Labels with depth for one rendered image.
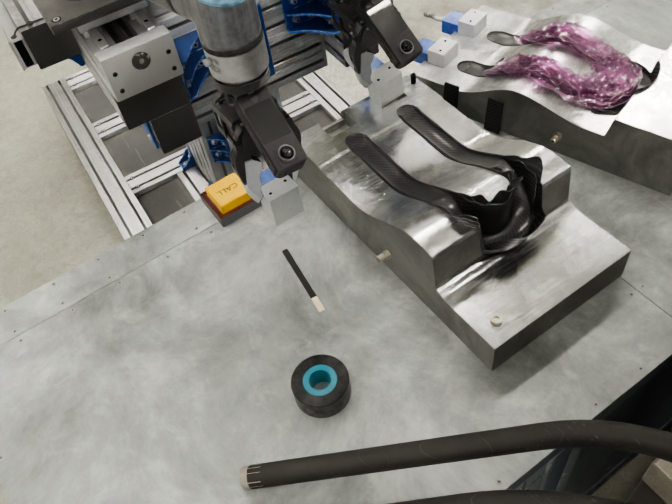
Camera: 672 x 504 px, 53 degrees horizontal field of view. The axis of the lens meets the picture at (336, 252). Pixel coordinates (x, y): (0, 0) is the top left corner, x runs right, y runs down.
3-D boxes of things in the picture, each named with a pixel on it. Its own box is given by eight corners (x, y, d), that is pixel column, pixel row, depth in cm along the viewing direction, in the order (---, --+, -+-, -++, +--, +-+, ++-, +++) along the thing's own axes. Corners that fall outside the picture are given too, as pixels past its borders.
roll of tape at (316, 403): (358, 408, 92) (356, 396, 89) (302, 425, 92) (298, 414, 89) (342, 359, 97) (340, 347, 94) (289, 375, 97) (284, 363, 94)
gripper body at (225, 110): (264, 110, 98) (246, 38, 88) (295, 141, 93) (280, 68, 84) (218, 134, 96) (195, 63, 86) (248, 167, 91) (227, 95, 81)
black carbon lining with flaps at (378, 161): (340, 150, 114) (333, 105, 107) (414, 108, 119) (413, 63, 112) (481, 278, 95) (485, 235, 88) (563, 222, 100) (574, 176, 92)
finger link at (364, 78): (350, 71, 118) (354, 26, 110) (371, 90, 115) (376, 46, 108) (336, 77, 117) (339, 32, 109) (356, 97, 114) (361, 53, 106)
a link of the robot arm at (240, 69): (275, 39, 80) (215, 68, 78) (281, 71, 84) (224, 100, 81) (244, 13, 84) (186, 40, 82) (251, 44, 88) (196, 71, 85)
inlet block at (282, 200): (234, 179, 108) (226, 154, 104) (260, 164, 109) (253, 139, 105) (276, 226, 100) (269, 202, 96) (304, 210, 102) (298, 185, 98)
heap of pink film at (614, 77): (474, 81, 123) (477, 44, 117) (522, 30, 131) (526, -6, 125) (612, 130, 112) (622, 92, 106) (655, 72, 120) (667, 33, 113)
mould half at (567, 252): (297, 176, 121) (284, 118, 111) (411, 112, 129) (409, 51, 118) (491, 371, 93) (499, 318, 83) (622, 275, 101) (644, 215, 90)
